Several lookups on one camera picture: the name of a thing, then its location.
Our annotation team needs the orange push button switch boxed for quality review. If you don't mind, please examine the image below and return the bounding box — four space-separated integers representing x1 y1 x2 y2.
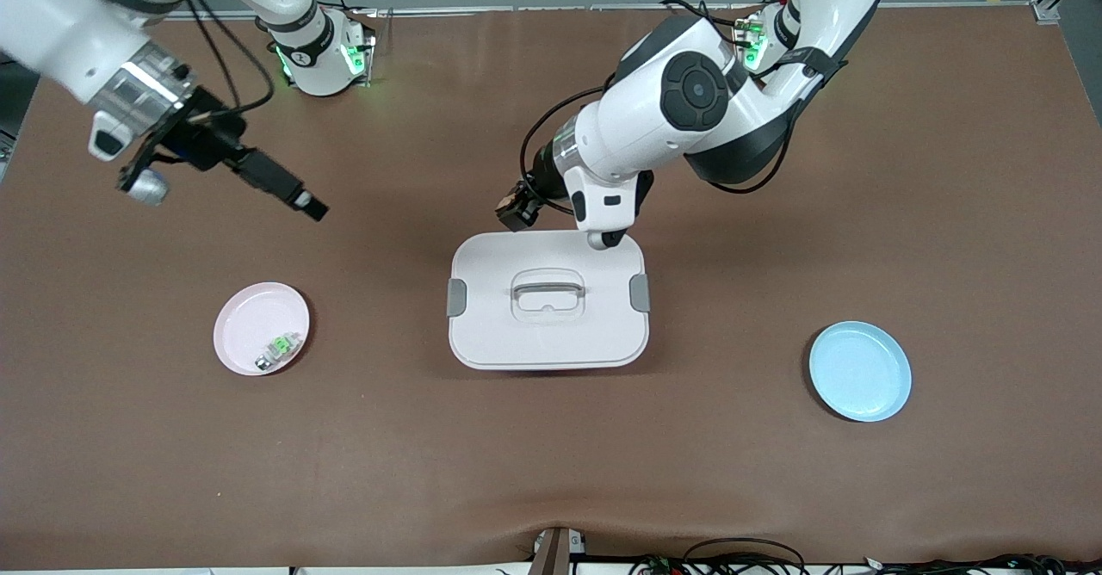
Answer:
497 183 542 232

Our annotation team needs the white lidded storage box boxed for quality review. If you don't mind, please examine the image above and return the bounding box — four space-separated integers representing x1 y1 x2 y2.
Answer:
446 229 652 372

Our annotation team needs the pink round plate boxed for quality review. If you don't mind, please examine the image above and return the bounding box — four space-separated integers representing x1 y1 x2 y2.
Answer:
213 281 311 377

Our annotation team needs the brown table mat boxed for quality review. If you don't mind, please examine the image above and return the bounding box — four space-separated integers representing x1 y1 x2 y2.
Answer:
0 5 1102 572

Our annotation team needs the light blue round plate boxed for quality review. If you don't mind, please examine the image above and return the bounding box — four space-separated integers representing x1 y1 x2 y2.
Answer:
808 320 913 424

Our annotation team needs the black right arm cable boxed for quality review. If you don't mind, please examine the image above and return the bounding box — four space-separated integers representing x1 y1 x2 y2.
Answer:
185 0 276 121

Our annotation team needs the green push button switch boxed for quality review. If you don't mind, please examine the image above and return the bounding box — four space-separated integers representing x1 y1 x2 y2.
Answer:
255 331 302 373

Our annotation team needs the aluminium table edge rail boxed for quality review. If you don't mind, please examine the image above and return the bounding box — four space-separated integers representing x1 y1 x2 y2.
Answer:
164 5 1034 22

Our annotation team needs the black arm base cable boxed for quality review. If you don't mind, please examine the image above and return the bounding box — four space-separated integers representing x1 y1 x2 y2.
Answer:
659 0 758 46

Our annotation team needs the metal table edge bracket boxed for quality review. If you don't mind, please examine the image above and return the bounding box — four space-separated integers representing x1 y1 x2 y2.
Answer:
529 526 588 575

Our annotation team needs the tangled cable bundle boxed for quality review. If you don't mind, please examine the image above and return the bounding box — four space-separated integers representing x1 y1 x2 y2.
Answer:
628 538 1102 575

